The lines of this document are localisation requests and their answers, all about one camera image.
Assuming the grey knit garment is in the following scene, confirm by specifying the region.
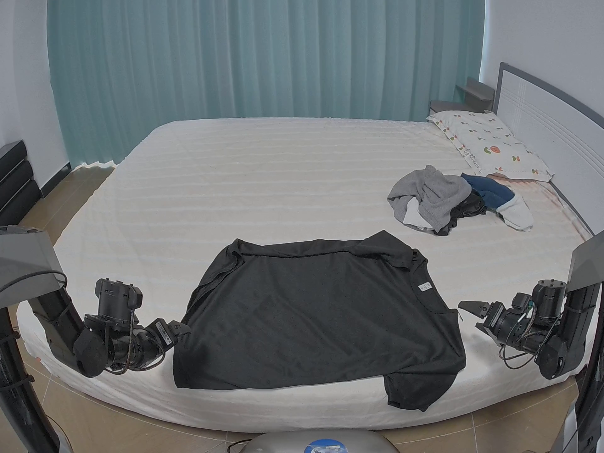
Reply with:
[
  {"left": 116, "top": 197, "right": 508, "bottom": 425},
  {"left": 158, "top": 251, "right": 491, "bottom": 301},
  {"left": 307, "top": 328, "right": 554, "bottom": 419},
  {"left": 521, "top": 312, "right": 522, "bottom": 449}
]
[{"left": 387, "top": 165, "right": 473, "bottom": 235}]

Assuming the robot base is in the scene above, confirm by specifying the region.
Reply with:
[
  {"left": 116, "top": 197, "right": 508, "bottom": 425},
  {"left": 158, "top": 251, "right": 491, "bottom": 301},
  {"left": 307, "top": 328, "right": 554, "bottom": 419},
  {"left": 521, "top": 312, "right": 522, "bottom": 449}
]
[{"left": 243, "top": 431, "right": 402, "bottom": 453}]

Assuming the grey bedside table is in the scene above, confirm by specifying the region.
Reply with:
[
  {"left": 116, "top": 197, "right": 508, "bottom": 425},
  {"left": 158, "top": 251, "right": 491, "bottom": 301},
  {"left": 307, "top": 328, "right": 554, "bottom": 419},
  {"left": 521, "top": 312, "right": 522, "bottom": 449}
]
[{"left": 429, "top": 76, "right": 495, "bottom": 114}]

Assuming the black garment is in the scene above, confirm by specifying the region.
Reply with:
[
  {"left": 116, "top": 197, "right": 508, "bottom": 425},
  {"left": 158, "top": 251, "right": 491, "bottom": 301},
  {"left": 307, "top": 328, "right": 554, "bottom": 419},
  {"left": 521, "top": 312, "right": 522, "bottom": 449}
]
[{"left": 436, "top": 192, "right": 488, "bottom": 237}]

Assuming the dark blue garment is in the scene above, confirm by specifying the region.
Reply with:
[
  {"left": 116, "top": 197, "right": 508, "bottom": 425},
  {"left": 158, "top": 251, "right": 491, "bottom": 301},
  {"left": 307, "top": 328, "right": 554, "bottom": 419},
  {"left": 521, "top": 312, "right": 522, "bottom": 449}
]
[{"left": 460, "top": 173, "right": 515, "bottom": 213}]

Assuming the black T-shirt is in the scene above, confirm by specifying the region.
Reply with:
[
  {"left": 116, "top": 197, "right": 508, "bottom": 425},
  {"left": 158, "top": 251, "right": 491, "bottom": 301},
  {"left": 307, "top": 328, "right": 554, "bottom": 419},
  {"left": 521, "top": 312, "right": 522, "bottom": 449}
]
[{"left": 172, "top": 231, "right": 468, "bottom": 412}]

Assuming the bed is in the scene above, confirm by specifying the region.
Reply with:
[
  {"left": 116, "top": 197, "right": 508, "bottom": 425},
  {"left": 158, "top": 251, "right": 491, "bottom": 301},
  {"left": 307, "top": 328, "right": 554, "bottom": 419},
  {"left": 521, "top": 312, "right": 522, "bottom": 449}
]
[{"left": 16, "top": 62, "right": 604, "bottom": 435}]

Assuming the black chest of drawers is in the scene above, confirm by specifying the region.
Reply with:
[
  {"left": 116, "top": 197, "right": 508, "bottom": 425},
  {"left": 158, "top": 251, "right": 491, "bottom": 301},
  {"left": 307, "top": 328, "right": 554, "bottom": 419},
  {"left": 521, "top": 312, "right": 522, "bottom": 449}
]
[{"left": 0, "top": 141, "right": 41, "bottom": 227}]

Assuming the blue-green curtain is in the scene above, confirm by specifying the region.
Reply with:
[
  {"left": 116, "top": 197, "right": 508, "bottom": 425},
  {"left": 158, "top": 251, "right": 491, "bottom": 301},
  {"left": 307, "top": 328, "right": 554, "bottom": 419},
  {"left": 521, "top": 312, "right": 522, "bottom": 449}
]
[{"left": 47, "top": 0, "right": 487, "bottom": 169}]

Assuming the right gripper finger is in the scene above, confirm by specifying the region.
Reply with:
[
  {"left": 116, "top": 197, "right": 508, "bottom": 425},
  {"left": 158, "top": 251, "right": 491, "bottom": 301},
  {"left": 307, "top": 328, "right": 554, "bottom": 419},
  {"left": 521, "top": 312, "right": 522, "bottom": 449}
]
[
  {"left": 458, "top": 300, "right": 494, "bottom": 320},
  {"left": 473, "top": 323, "right": 501, "bottom": 348}
]

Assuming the white knit garment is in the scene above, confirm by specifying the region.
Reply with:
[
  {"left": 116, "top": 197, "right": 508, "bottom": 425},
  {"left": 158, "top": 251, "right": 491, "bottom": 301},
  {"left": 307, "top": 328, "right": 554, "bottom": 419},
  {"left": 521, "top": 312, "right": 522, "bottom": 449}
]
[{"left": 495, "top": 192, "right": 534, "bottom": 232}]

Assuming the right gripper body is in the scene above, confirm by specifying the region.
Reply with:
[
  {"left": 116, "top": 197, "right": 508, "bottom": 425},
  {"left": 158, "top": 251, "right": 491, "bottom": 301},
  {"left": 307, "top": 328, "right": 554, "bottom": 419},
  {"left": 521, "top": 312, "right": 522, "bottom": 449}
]
[{"left": 488, "top": 302, "right": 532, "bottom": 351}]

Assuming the white printed pillow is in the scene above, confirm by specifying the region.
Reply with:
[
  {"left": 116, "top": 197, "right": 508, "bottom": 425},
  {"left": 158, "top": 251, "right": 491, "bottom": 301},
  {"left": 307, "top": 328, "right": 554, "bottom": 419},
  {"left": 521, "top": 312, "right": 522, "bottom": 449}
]
[{"left": 426, "top": 110, "right": 555, "bottom": 181}]

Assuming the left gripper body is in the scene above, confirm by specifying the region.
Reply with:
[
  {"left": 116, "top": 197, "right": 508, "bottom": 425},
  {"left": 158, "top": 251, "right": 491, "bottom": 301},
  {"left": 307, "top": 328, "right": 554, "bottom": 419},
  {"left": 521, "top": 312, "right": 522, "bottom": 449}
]
[{"left": 112, "top": 318, "right": 179, "bottom": 372}]

